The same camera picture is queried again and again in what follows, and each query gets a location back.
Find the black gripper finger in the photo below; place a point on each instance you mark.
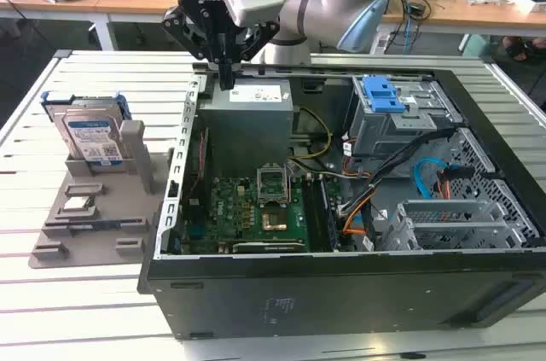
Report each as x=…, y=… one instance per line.
x=266, y=36
x=172, y=26

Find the installed RAM stick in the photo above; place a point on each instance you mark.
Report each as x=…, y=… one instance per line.
x=330, y=216

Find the CPU socket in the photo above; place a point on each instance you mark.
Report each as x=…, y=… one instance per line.
x=274, y=220

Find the hard disk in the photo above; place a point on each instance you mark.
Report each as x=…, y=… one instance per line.
x=89, y=135

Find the green motherboard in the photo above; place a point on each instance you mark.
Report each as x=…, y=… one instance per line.
x=230, y=211

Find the grey power supply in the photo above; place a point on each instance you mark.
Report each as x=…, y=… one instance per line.
x=243, y=130

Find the black graphics card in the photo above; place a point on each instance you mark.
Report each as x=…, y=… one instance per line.
x=264, y=246

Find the wooden desk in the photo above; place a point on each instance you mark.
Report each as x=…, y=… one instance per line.
x=128, y=2
x=469, y=15

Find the grey parts rack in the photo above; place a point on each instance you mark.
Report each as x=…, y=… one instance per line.
x=106, y=207

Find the blue disk carrier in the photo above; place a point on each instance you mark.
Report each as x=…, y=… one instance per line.
x=379, y=96

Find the silver disk bay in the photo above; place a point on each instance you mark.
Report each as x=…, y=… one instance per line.
x=448, y=218

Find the black RAM slot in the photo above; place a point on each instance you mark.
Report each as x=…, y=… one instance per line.
x=313, y=216

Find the grey disk bay cage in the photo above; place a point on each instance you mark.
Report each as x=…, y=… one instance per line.
x=384, y=130

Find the silver CPU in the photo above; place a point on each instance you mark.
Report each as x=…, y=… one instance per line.
x=77, y=204

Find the black PC case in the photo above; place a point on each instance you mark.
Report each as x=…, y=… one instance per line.
x=298, y=297

